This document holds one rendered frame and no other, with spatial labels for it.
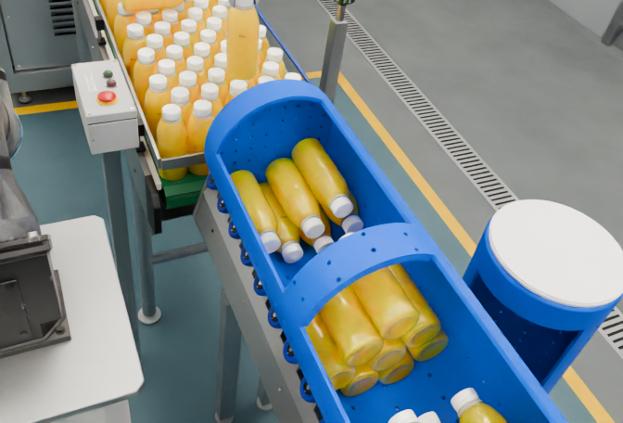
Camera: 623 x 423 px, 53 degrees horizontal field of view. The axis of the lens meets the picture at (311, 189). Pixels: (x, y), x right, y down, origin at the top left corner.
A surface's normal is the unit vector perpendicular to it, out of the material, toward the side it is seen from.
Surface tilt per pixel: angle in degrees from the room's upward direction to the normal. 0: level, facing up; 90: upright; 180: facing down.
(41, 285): 90
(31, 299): 90
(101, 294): 0
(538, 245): 0
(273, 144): 90
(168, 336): 0
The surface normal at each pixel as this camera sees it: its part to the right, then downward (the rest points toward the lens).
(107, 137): 0.40, 0.65
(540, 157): 0.13, -0.73
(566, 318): -0.08, 0.67
